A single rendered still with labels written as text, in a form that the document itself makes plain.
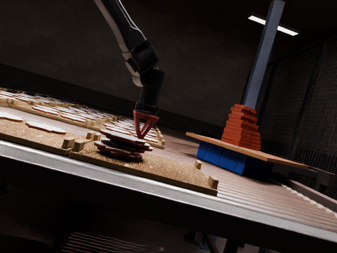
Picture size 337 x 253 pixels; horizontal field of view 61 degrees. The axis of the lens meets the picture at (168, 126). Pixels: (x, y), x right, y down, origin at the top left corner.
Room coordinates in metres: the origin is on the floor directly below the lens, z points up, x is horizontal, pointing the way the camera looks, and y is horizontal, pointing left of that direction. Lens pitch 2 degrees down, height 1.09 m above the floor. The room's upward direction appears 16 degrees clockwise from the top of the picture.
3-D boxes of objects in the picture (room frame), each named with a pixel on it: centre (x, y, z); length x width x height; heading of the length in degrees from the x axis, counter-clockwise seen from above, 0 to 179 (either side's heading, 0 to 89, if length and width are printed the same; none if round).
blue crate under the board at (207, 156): (1.57, -0.40, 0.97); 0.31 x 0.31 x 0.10; 44
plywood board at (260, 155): (1.60, -0.46, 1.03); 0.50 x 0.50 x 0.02; 44
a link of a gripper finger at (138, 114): (0.82, 0.07, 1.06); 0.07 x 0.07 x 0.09; 10
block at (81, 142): (0.79, 0.22, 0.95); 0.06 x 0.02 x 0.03; 4
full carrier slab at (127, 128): (2.04, 0.24, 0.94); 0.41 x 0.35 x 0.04; 95
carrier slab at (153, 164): (0.94, 0.04, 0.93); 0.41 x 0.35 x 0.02; 94
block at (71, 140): (0.79, 0.25, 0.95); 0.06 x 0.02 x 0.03; 3
